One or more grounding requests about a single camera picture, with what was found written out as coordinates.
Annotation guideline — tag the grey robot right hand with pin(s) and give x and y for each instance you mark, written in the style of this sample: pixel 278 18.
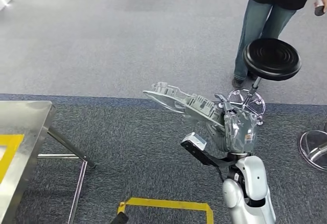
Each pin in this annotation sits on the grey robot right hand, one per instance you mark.
pixel 240 131

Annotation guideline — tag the black round swivel stool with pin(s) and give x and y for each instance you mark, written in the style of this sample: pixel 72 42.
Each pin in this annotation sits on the black round swivel stool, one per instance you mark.
pixel 270 58

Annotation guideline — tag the person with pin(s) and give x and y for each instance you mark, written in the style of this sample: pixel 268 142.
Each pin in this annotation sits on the person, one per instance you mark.
pixel 255 23

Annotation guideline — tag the grey plastic wheel hubcap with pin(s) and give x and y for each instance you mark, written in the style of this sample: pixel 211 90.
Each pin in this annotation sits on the grey plastic wheel hubcap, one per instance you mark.
pixel 199 107

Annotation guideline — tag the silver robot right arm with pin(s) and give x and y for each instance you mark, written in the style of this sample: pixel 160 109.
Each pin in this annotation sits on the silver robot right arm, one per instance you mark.
pixel 250 195

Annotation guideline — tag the yellow floor tape square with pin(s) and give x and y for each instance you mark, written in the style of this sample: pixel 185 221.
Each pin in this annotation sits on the yellow floor tape square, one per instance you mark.
pixel 166 204

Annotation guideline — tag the yellow bench tape frame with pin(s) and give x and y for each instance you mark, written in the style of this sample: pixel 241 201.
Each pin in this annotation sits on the yellow bench tape frame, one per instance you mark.
pixel 13 141

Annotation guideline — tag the black left wrist camera bracket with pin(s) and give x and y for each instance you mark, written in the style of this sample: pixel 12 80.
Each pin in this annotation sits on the black left wrist camera bracket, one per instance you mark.
pixel 120 218

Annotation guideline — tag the chrome stanchion post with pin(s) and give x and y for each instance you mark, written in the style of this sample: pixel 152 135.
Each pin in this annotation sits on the chrome stanchion post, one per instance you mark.
pixel 314 148

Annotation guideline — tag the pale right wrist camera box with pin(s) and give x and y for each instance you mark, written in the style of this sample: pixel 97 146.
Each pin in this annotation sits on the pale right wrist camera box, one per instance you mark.
pixel 195 140

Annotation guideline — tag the steel workbench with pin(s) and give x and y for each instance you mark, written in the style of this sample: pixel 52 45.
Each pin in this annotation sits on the steel workbench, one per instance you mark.
pixel 26 121

